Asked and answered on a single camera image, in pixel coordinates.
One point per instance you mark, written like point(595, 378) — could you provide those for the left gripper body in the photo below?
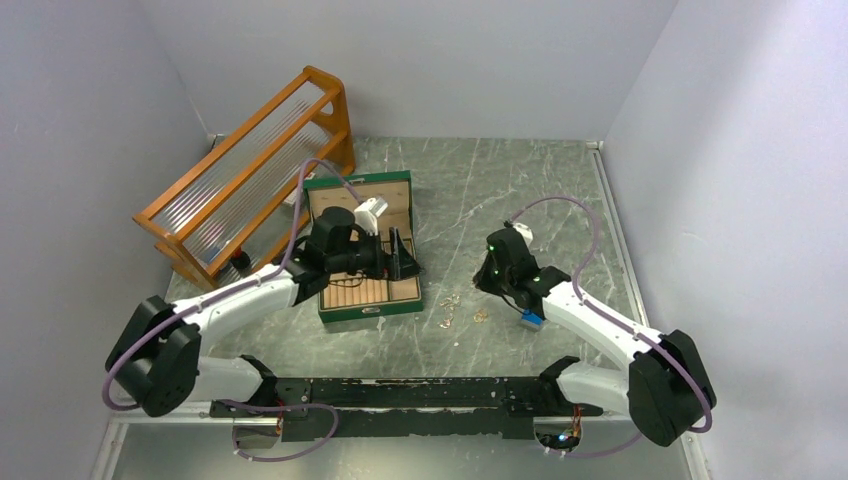
point(369, 257)

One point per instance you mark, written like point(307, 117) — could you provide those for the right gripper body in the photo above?
point(489, 278)

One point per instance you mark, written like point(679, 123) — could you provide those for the green jewelry box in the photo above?
point(362, 235)

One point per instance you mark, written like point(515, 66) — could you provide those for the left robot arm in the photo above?
point(161, 358)

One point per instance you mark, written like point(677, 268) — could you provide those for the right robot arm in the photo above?
point(658, 380)

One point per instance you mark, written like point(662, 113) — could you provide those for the gold earring cluster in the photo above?
point(451, 302)

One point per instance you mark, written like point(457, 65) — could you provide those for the blue grey small box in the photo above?
point(531, 321)

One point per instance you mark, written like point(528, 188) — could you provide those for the orange wooden rack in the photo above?
point(206, 217)

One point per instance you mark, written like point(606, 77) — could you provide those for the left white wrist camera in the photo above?
point(367, 214)

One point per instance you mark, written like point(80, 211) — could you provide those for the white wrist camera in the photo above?
point(367, 214)
point(523, 230)

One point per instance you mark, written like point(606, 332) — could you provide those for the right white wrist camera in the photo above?
point(523, 230)

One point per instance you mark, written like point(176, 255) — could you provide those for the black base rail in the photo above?
point(509, 407)

